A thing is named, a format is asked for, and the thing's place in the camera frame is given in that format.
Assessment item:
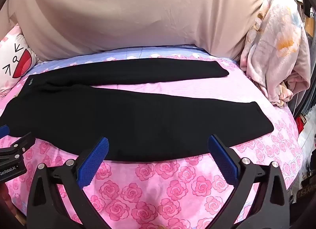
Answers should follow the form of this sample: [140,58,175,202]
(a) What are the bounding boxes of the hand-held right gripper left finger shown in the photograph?
[27,137,109,229]

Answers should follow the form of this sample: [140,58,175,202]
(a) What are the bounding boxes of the leopard print item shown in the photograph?
[296,188,316,203]

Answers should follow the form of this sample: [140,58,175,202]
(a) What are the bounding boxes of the black pants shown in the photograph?
[0,58,275,163]

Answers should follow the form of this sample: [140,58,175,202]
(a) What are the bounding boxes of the white cat face pillow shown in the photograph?
[0,24,40,99]

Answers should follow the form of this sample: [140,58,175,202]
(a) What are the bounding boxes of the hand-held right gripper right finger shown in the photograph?
[207,134,291,229]

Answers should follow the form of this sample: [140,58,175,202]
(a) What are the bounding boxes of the pink rose bedsheet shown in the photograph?
[0,44,305,229]

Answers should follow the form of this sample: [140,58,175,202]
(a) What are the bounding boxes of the red cloth item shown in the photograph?
[295,116,306,134]

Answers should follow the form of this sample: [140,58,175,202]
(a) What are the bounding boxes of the pale floral blanket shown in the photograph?
[240,0,312,108]

